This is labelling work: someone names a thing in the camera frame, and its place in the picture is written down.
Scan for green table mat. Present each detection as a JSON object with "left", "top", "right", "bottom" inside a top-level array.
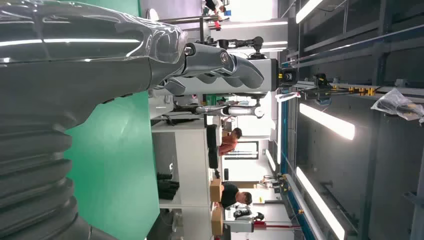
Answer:
[{"left": 64, "top": 0, "right": 161, "bottom": 240}]

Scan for person in red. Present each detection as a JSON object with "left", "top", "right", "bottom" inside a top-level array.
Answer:
[{"left": 218, "top": 127, "right": 243, "bottom": 157}]

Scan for cardboard box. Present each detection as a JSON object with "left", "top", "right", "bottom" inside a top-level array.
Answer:
[
  {"left": 209, "top": 178, "right": 223, "bottom": 203},
  {"left": 210, "top": 205, "right": 225, "bottom": 237}
]

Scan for ceiling light strip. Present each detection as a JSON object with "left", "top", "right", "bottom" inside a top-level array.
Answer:
[{"left": 295, "top": 0, "right": 324, "bottom": 24}]

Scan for person in black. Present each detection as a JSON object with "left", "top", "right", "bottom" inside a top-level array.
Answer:
[{"left": 220, "top": 181, "right": 253, "bottom": 210}]

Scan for person in white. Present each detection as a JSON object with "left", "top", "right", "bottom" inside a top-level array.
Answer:
[{"left": 202, "top": 0, "right": 228, "bottom": 21}]

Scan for clear plastic bag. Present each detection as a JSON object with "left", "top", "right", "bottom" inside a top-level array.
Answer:
[{"left": 370, "top": 87, "right": 424, "bottom": 125}]

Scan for white cabinet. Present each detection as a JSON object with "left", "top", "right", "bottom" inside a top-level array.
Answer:
[{"left": 150, "top": 119, "right": 215, "bottom": 210}]

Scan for black office chair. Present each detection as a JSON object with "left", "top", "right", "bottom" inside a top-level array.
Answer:
[{"left": 205, "top": 124, "right": 220, "bottom": 170}]

